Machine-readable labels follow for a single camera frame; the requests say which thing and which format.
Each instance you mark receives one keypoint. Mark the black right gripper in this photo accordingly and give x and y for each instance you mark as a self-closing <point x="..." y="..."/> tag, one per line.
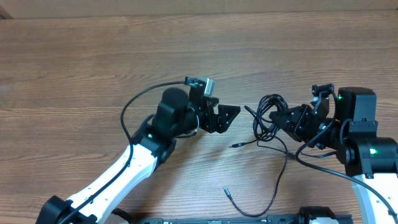
<point x="298" y="116"/>

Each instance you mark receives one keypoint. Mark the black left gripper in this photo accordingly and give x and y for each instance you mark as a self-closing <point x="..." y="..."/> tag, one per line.
<point x="220" y="124"/>

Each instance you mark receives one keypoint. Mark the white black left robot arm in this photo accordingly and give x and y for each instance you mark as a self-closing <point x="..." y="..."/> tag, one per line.
<point x="178" y="115"/>

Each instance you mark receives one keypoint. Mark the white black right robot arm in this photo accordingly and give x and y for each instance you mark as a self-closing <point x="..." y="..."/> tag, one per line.
<point x="345" y="120"/>

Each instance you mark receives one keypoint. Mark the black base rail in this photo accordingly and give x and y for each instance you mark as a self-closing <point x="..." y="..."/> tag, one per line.
<point x="306" y="215"/>

